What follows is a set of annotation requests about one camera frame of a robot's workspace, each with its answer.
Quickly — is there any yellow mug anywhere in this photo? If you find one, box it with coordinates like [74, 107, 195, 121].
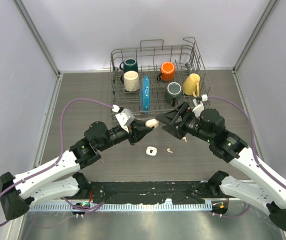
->
[183, 73, 200, 97]

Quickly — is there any cream ribbed mug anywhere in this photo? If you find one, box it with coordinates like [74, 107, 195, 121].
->
[120, 70, 140, 92]

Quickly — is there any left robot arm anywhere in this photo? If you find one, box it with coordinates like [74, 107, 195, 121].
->
[0, 119, 159, 221]

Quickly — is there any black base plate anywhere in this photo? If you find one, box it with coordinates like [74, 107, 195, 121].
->
[60, 180, 238, 206]

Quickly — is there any white slotted cable duct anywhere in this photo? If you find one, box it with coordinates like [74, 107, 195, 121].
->
[30, 199, 212, 212]

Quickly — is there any beige earbud charging case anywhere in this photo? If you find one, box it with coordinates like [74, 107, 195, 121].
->
[145, 118, 159, 128]

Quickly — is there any orange mug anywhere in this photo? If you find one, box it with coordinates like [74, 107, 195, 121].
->
[156, 61, 175, 82]

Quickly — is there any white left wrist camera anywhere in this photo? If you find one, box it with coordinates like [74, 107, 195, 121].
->
[112, 104, 135, 133]

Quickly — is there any grey mug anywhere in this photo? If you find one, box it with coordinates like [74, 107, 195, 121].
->
[165, 82, 182, 107]

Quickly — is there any grey wire dish rack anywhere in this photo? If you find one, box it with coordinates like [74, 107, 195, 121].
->
[110, 37, 212, 120]

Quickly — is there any white earbud charging case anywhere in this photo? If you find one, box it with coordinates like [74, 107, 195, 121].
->
[146, 146, 157, 157]

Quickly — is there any blue plastic plate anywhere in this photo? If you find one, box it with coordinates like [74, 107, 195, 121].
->
[140, 75, 150, 114]

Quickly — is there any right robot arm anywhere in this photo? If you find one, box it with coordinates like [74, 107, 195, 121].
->
[156, 102, 286, 231]

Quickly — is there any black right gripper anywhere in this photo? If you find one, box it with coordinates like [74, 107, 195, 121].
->
[155, 101, 214, 144]

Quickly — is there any dark green mug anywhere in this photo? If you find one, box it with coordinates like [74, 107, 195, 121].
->
[119, 58, 138, 73]

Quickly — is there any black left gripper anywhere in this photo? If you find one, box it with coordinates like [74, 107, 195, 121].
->
[98, 119, 152, 152]

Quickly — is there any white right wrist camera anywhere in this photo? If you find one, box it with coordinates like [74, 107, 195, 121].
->
[192, 94, 208, 116]

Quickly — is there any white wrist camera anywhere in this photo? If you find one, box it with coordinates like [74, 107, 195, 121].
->
[112, 104, 135, 133]
[192, 94, 208, 116]

